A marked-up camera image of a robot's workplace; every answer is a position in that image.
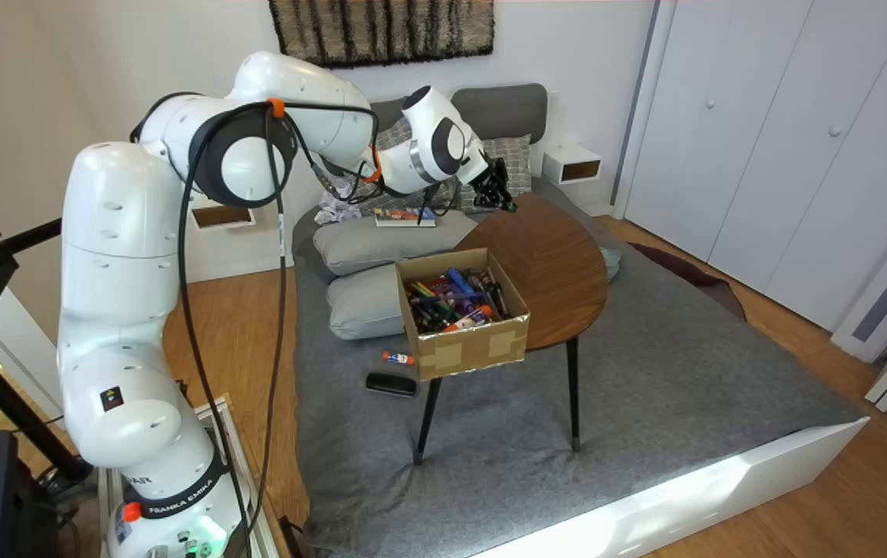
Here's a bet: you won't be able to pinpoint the oval wooden table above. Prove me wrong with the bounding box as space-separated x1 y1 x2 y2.
416 195 607 457

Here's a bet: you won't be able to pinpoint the lower grey pillow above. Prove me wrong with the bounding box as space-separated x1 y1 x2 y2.
325 267 403 342

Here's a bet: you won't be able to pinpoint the grey bed mattress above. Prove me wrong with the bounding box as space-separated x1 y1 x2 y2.
294 186 862 558

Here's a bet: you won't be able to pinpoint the white bedside shelf box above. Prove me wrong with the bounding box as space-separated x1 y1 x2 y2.
543 147 607 216

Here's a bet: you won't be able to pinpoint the white wall shelf left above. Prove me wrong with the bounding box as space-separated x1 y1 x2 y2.
190 205 256 230

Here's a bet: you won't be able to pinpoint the right grey headboard pad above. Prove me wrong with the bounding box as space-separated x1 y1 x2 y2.
452 83 547 141

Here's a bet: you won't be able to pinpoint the black remote on bed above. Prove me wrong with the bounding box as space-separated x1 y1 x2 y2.
365 373 418 397

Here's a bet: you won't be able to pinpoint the dark wall hanging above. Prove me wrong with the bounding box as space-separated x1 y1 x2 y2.
269 0 498 67

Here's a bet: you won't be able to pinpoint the white wardrobe doors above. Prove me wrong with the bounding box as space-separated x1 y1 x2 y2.
623 0 887 329

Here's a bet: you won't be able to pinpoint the cardboard box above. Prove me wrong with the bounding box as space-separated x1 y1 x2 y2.
396 249 530 377

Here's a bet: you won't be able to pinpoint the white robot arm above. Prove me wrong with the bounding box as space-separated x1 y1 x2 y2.
55 54 491 558

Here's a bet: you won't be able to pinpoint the book on bed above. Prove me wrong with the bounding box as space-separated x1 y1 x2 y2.
374 209 437 230

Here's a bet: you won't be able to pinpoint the right checkered cushion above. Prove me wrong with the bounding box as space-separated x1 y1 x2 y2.
483 137 530 198

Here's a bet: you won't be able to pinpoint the black camera tripod stand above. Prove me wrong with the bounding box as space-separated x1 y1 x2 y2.
0 220 89 485

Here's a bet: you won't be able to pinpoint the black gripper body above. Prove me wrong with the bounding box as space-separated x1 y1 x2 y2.
473 158 514 212

